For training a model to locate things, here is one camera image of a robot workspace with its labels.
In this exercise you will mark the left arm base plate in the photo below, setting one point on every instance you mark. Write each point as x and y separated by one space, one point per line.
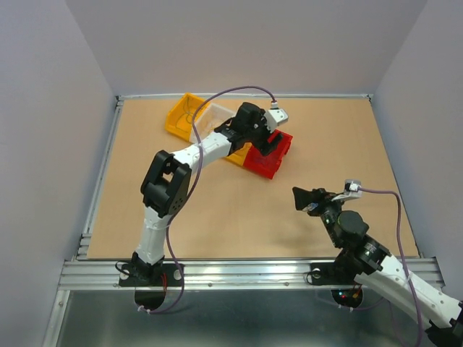
151 287

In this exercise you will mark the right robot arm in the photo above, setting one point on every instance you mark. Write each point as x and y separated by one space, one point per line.
364 261

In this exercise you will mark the red bin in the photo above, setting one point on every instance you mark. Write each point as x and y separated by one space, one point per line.
267 166

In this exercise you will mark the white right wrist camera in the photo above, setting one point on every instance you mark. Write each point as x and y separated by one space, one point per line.
352 191

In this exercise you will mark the far yellow bin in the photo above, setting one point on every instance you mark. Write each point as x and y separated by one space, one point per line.
179 118

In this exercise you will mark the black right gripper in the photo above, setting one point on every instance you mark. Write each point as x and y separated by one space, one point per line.
302 197

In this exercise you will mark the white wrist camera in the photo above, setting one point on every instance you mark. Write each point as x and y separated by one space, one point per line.
352 191
275 117

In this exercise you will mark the near yellow bin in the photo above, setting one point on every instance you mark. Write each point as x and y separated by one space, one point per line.
238 157

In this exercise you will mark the yellow bin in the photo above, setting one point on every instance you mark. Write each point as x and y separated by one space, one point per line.
238 157
179 118

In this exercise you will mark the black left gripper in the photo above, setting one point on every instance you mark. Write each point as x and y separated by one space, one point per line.
264 145

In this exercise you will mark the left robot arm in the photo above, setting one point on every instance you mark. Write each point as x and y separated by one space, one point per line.
166 185

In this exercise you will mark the aluminium table frame rail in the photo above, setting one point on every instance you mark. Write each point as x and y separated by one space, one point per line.
244 246

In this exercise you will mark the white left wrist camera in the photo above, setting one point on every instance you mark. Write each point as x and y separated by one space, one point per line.
275 117

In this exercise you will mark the white bin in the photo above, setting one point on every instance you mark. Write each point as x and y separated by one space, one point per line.
212 116

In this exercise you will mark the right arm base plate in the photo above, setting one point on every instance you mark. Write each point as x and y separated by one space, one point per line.
346 293

